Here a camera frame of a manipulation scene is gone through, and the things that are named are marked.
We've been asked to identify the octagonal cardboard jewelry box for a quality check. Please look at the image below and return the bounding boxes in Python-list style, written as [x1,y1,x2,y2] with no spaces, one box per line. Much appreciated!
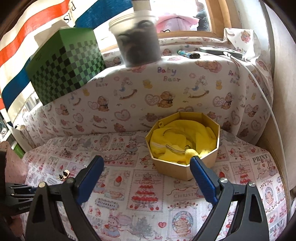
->
[145,112,220,181]

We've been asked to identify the silver bangle in box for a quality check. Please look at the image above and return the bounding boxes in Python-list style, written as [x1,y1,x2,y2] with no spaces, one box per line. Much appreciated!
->
[163,128,195,155]

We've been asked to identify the green black checkered box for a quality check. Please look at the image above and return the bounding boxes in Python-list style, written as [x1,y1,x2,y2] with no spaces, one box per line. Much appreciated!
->
[26,28,106,105]

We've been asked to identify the christmas print bed sheet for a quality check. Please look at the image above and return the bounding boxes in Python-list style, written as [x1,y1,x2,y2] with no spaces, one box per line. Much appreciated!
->
[23,131,287,240]

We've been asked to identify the silver charm jewelry cluster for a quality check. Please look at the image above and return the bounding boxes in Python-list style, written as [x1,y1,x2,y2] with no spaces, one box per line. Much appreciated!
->
[62,148,71,156]

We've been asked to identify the striped Paris curtain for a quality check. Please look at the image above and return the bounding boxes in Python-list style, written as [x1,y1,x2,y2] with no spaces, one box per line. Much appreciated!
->
[1,1,132,123]

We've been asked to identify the white charging cable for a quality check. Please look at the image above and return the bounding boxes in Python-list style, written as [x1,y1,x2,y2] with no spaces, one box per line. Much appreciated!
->
[223,51,291,209]

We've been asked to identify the gold black ring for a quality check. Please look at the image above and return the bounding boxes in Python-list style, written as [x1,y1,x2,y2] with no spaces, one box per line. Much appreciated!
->
[58,169,71,181]

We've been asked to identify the silver chain necklace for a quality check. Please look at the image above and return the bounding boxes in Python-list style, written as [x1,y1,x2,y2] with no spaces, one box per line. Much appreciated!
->
[104,149,138,163]

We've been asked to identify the yellow cloth in box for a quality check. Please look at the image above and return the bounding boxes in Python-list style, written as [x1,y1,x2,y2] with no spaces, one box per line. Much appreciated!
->
[149,119,217,165]

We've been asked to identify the clear plastic tub dark contents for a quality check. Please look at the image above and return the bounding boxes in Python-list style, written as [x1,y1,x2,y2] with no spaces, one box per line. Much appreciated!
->
[109,10,162,67]

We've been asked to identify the baby bear print cloth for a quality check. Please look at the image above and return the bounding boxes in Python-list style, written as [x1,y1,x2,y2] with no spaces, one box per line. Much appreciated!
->
[22,28,273,148]

